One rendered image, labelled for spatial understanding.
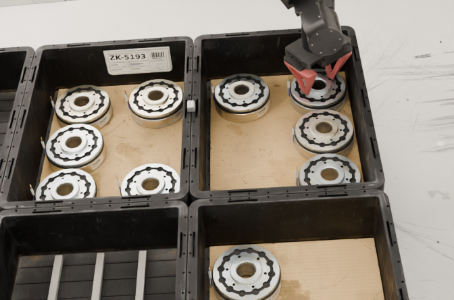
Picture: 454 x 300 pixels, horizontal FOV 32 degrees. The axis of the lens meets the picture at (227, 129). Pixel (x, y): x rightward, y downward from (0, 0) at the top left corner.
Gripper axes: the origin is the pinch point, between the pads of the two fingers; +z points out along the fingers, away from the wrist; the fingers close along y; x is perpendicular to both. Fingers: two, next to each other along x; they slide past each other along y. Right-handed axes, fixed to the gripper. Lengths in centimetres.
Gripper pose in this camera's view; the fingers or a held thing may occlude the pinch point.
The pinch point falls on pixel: (317, 82)
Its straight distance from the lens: 146.6
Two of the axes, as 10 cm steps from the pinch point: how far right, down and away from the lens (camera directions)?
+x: -6.1, -5.2, 5.9
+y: 7.9, -4.8, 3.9
